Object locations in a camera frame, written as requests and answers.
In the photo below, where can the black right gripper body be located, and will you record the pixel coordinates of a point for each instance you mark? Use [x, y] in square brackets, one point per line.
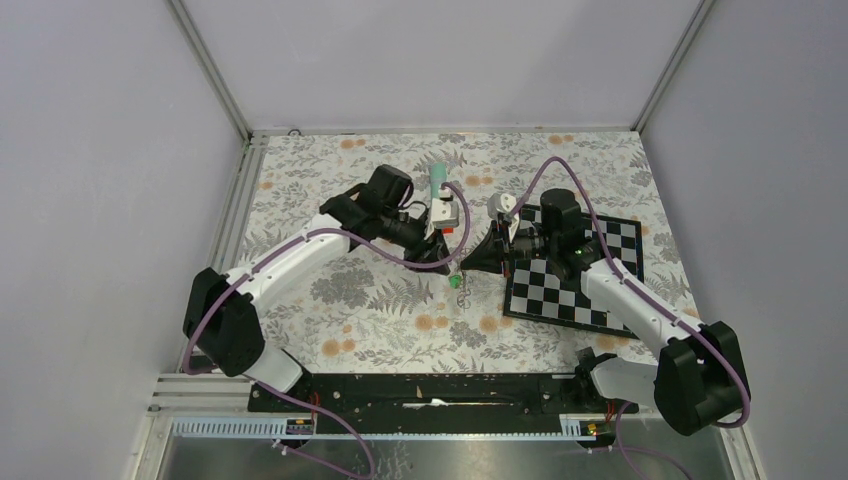
[529, 244]

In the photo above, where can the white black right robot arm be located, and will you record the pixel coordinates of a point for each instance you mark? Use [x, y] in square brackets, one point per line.
[698, 378]

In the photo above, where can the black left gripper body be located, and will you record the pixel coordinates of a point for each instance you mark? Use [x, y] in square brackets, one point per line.
[409, 232]

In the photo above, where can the teal rolling pin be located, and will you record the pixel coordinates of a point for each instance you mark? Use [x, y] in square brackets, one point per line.
[437, 177]

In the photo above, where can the black white checkerboard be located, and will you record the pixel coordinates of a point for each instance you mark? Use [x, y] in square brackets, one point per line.
[534, 293]

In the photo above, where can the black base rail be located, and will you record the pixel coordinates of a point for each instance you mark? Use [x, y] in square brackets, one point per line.
[445, 402]

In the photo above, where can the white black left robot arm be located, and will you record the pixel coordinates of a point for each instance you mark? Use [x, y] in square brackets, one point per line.
[224, 309]

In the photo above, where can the white slotted cable duct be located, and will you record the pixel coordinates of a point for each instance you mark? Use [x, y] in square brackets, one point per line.
[295, 428]

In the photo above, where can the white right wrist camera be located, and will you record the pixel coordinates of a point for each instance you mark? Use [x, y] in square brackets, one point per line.
[500, 207]

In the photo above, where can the floral patterned table mat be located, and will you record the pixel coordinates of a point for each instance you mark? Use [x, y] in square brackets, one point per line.
[362, 313]

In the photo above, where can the silver carabiner keyring with chain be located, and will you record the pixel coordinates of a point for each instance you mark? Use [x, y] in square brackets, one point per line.
[463, 290]

